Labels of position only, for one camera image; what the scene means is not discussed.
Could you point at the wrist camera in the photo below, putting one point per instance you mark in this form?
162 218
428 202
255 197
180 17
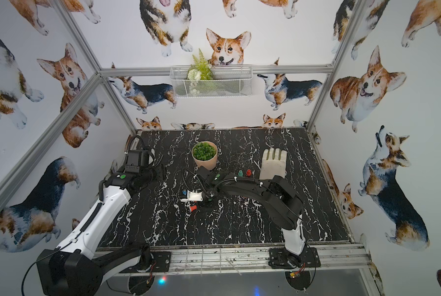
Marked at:
192 197
151 157

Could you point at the green succulent plant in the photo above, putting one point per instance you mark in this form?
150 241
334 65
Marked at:
204 151

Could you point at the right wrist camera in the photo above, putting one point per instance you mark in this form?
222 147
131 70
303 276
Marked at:
192 197

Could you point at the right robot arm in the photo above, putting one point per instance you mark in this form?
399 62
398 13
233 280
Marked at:
277 196

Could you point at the green fern with flower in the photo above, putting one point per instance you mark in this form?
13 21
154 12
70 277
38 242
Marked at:
200 70

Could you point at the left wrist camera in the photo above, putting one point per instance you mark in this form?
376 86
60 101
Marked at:
151 157

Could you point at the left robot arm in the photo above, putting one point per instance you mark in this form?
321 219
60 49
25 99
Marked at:
72 269

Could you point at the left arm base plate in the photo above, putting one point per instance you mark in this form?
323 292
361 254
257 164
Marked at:
157 262

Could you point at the beige plant pot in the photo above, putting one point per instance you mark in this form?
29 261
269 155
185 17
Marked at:
210 164

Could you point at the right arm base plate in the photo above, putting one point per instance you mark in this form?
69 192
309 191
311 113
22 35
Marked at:
309 257

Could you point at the white wire wall basket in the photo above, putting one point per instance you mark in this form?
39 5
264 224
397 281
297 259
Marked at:
218 81

